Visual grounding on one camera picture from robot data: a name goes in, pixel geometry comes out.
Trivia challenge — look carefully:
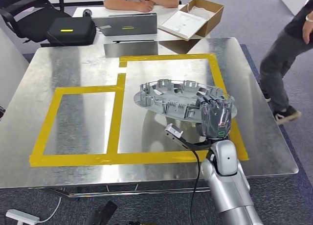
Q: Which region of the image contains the white power strip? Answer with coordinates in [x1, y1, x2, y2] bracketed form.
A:
[5, 209, 40, 225]

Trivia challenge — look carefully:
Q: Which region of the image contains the brown cardboard box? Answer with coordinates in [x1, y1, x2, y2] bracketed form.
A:
[158, 0, 225, 42]

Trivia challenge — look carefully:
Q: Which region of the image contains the person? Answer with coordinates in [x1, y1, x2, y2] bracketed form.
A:
[259, 0, 313, 126]
[103, 0, 180, 13]

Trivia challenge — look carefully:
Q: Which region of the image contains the white desk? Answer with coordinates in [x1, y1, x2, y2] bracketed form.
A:
[72, 4, 210, 43]

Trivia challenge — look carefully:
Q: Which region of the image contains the black office chair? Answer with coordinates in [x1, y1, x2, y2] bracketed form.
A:
[0, 0, 72, 44]

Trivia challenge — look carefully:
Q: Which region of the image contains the silver plastic wheel cover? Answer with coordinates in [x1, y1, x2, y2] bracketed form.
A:
[133, 79, 238, 124]

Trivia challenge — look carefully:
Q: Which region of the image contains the steel workbench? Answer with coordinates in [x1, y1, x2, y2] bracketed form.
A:
[0, 37, 299, 199]

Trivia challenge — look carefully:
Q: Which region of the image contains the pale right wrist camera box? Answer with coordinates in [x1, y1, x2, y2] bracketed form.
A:
[164, 122, 184, 142]

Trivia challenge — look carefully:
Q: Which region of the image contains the white power cable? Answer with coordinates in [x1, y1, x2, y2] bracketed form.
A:
[36, 196, 62, 225]

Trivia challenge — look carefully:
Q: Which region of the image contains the white board panel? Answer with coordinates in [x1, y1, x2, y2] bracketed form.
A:
[276, 0, 313, 17]
[0, 27, 30, 110]

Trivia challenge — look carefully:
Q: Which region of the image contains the black case with yellow stripe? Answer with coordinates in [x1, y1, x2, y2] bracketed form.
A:
[47, 16, 97, 46]

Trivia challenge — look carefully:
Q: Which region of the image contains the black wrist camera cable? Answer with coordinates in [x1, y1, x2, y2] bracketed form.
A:
[189, 148, 201, 225]

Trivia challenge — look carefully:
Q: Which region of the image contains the grey laptop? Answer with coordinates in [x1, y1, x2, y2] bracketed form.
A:
[92, 13, 158, 37]

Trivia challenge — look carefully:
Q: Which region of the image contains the white flat sheet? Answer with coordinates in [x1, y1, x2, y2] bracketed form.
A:
[160, 10, 208, 41]

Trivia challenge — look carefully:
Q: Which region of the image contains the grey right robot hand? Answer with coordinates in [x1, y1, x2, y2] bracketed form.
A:
[195, 94, 233, 141]

